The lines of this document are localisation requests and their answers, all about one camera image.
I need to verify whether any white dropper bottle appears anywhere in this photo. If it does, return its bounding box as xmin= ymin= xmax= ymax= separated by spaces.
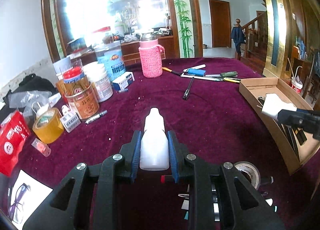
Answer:
xmin=139 ymin=108 xmax=170 ymax=171

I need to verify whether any cardboard box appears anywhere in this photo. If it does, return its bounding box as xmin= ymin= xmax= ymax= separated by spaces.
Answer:
xmin=239 ymin=77 xmax=320 ymax=175

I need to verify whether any black pen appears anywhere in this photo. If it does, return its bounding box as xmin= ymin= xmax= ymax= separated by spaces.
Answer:
xmin=182 ymin=76 xmax=195 ymax=101

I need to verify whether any white card with glasses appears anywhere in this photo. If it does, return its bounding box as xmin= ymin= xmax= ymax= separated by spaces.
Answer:
xmin=7 ymin=170 xmax=54 ymax=225

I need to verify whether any small clear pink case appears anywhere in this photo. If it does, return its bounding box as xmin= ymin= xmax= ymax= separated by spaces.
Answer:
xmin=31 ymin=138 xmax=52 ymax=158

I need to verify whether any blue rectangular case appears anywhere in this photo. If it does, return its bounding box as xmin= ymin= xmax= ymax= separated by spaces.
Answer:
xmin=186 ymin=68 xmax=207 ymax=76

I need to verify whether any clear plastic bag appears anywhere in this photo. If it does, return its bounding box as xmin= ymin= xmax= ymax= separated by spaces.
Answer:
xmin=9 ymin=90 xmax=54 ymax=117

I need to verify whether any black cloth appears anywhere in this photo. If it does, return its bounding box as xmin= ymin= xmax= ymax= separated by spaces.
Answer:
xmin=0 ymin=74 xmax=58 ymax=123

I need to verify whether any white glue bottle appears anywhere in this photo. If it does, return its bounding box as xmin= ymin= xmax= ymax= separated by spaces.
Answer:
xmin=31 ymin=101 xmax=50 ymax=118

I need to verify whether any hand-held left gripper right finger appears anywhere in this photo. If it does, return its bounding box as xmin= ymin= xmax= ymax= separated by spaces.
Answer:
xmin=167 ymin=130 xmax=285 ymax=230

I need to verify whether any dark blue jacket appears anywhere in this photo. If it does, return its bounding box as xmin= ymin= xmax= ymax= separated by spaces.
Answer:
xmin=230 ymin=26 xmax=246 ymax=56

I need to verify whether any brown jar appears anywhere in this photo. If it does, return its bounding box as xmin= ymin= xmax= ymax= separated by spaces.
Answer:
xmin=55 ymin=79 xmax=69 ymax=103

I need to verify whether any wooden stair railing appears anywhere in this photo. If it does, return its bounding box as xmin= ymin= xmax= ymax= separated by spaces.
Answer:
xmin=235 ymin=12 xmax=267 ymax=58

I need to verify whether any silver black marker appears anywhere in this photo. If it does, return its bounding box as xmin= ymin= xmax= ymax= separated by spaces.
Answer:
xmin=85 ymin=110 xmax=108 ymax=124

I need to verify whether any bamboo wall decal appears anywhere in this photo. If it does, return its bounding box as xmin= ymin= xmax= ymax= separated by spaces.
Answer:
xmin=172 ymin=0 xmax=194 ymax=58

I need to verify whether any yellow tape roll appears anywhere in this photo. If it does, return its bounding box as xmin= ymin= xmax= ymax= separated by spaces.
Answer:
xmin=32 ymin=108 xmax=65 ymax=144

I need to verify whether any small white barcoded box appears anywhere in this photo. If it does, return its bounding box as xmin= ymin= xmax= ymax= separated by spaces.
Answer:
xmin=60 ymin=110 xmax=82 ymax=133

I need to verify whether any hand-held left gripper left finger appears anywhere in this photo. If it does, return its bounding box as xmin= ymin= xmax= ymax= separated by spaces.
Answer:
xmin=22 ymin=130 xmax=143 ymax=230

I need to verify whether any white charger plug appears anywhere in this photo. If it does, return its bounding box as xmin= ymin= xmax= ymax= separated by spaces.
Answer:
xmin=261 ymin=94 xmax=297 ymax=120

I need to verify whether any red box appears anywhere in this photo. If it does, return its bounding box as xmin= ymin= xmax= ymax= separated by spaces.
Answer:
xmin=0 ymin=110 xmax=32 ymax=177

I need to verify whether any small blue white box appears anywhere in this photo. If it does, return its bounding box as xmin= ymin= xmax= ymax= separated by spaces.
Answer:
xmin=112 ymin=71 xmax=135 ymax=91

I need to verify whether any wooden door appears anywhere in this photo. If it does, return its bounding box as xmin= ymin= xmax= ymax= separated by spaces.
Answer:
xmin=209 ymin=0 xmax=232 ymax=48

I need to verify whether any pink knitted bottle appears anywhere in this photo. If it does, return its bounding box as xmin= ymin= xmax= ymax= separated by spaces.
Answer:
xmin=139 ymin=32 xmax=165 ymax=78

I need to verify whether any white tube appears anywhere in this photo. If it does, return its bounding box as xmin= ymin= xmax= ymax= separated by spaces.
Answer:
xmin=182 ymin=64 xmax=206 ymax=73

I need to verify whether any white plastic jar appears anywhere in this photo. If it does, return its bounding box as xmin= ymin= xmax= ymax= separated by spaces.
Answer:
xmin=84 ymin=61 xmax=114 ymax=103

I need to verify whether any orange-labelled jar red lid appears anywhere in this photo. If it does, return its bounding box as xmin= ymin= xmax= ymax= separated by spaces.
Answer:
xmin=62 ymin=66 xmax=100 ymax=121

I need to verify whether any wooden cabinet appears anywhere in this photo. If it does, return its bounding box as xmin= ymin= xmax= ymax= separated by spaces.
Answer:
xmin=120 ymin=35 xmax=180 ymax=67

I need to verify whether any blue-labelled clear jar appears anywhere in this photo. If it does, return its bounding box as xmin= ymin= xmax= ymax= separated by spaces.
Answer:
xmin=96 ymin=40 xmax=125 ymax=83

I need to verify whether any white pen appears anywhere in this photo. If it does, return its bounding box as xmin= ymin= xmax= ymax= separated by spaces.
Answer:
xmin=180 ymin=73 xmax=225 ymax=81

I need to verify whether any white bucket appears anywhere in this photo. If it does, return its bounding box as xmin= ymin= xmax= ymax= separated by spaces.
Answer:
xmin=290 ymin=76 xmax=303 ymax=94

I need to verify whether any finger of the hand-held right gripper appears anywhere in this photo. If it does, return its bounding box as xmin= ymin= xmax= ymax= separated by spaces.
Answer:
xmin=277 ymin=109 xmax=320 ymax=142

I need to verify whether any black tape roll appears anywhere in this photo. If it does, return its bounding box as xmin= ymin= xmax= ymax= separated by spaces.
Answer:
xmin=234 ymin=161 xmax=261 ymax=190

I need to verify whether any clear jar red lid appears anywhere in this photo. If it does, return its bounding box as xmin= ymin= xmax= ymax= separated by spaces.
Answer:
xmin=92 ymin=27 xmax=120 ymax=46

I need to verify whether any yellow-handled cutter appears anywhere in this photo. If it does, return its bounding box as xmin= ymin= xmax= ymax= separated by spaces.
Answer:
xmin=162 ymin=66 xmax=183 ymax=76

